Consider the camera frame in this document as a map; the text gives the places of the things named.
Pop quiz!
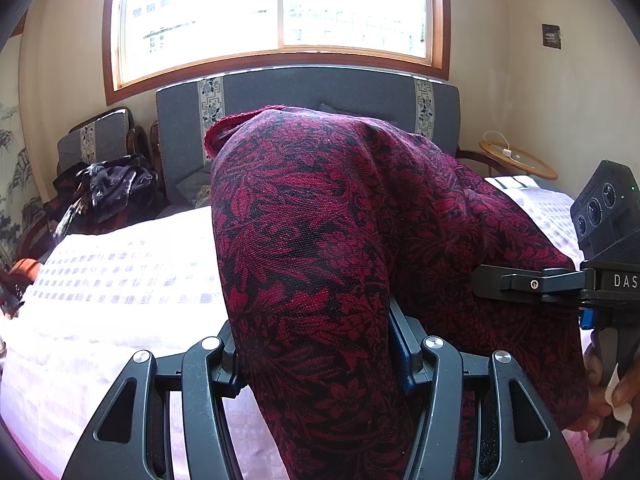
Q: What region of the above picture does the maroon floral knit sweater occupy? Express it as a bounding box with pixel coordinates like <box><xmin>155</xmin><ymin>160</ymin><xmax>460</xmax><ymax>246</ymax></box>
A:
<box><xmin>204</xmin><ymin>106</ymin><xmax>572</xmax><ymax>479</ymax></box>

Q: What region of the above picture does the person's right hand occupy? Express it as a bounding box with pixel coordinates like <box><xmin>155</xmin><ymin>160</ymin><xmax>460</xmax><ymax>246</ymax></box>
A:
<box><xmin>568</xmin><ymin>346</ymin><xmax>640</xmax><ymax>434</ymax></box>

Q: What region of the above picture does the pink white checkered bedspread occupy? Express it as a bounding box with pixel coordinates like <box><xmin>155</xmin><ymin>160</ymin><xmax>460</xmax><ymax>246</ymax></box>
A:
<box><xmin>0</xmin><ymin>173</ymin><xmax>601</xmax><ymax>480</ymax></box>

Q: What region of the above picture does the round wooden side table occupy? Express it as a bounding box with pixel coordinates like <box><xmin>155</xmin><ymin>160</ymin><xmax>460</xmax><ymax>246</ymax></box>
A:
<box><xmin>456</xmin><ymin>139</ymin><xmax>558</xmax><ymax>181</ymax></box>

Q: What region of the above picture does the white charger on table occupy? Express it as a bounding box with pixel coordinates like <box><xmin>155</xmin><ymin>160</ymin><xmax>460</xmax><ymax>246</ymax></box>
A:
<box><xmin>480</xmin><ymin>130</ymin><xmax>522</xmax><ymax>162</ymax></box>

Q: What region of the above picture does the grey square pillow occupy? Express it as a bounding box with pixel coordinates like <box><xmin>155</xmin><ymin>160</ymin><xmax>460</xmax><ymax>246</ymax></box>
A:
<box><xmin>177</xmin><ymin>165</ymin><xmax>212</xmax><ymax>208</ymax></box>

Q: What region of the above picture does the far armchair grey cushion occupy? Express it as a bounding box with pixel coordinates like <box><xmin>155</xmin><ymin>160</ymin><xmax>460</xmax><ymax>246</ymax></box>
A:
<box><xmin>56</xmin><ymin>107</ymin><xmax>152</xmax><ymax>174</ymax></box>

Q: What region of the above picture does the painted folding screen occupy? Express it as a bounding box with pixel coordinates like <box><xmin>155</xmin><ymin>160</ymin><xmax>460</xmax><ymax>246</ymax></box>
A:
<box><xmin>0</xmin><ymin>104</ymin><xmax>44</xmax><ymax>270</ymax></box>

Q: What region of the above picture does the wooden framed window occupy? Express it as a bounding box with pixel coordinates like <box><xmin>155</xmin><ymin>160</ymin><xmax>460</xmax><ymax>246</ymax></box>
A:
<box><xmin>102</xmin><ymin>0</ymin><xmax>451</xmax><ymax>103</ymax></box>

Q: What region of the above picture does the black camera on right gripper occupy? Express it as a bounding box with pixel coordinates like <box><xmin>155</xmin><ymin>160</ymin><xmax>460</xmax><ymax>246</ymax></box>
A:
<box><xmin>570</xmin><ymin>159</ymin><xmax>639</xmax><ymax>263</ymax></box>

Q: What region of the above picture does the black wall switch plate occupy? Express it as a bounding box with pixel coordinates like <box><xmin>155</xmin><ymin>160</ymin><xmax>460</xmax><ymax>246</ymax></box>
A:
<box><xmin>541</xmin><ymin>24</ymin><xmax>562</xmax><ymax>50</ymax></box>

